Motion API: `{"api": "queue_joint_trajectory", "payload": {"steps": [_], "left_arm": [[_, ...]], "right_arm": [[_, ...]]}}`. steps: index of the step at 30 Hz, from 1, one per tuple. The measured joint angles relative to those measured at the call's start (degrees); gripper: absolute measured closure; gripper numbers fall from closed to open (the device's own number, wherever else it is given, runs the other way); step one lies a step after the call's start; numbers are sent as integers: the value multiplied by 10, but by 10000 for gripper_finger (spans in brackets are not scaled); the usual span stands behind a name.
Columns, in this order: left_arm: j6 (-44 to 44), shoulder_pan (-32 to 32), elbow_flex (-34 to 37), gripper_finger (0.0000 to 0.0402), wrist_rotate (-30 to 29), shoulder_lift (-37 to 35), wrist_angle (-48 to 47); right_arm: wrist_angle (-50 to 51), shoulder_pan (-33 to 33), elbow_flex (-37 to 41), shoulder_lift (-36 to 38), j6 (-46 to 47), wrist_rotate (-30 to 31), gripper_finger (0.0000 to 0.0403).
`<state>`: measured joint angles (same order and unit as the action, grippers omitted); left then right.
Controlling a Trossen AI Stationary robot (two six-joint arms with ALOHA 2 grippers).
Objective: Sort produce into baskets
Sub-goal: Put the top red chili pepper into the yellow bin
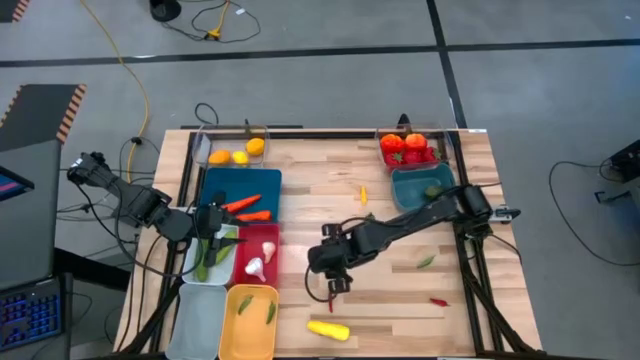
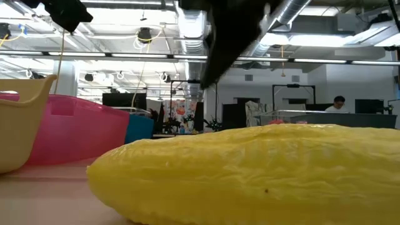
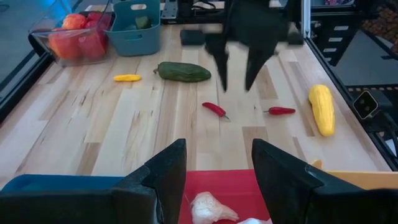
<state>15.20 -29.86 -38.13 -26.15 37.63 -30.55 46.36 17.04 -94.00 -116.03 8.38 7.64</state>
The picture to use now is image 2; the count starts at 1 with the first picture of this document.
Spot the colourful floral cloth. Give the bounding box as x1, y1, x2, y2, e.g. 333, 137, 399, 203
162, 99, 198, 134

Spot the yellow plastic bin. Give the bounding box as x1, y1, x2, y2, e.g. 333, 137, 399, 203
0, 74, 58, 174

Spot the teal plastic bin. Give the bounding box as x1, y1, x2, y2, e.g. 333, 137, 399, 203
289, 112, 398, 129

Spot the black ceiling camera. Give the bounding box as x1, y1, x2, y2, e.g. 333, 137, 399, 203
0, 22, 12, 40
137, 27, 153, 44

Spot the black panel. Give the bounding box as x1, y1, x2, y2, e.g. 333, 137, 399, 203
222, 102, 248, 129

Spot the yellow extension cable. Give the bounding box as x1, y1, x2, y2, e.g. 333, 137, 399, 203
54, 29, 66, 94

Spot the yellow hanging cable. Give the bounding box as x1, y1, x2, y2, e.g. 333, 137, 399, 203
131, 61, 148, 108

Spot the red plastic bin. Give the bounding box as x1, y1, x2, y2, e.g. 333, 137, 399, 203
0, 92, 131, 166

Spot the black frame rig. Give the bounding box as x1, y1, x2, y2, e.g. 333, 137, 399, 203
272, 83, 316, 111
169, 79, 219, 134

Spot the black monitor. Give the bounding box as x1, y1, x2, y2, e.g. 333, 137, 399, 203
355, 99, 384, 115
102, 92, 148, 109

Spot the yellow corn cob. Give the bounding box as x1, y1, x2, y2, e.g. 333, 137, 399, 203
86, 123, 400, 225

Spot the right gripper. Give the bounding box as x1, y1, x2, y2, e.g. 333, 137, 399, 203
179, 0, 272, 89

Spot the blue plastic bin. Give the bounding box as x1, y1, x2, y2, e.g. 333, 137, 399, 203
124, 114, 154, 145

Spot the overhead light bar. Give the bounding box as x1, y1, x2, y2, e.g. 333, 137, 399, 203
0, 49, 400, 67

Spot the person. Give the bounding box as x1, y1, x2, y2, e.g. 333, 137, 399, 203
324, 95, 349, 113

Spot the silver spiral air duct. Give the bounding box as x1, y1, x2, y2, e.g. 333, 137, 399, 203
174, 0, 213, 101
248, 0, 313, 59

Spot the clear plastic bin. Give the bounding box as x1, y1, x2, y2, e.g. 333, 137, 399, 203
111, 106, 151, 119
254, 109, 348, 126

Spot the white patterned cloth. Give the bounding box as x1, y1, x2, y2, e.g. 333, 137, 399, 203
245, 100, 266, 127

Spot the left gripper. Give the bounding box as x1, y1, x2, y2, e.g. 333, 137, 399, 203
40, 0, 94, 33

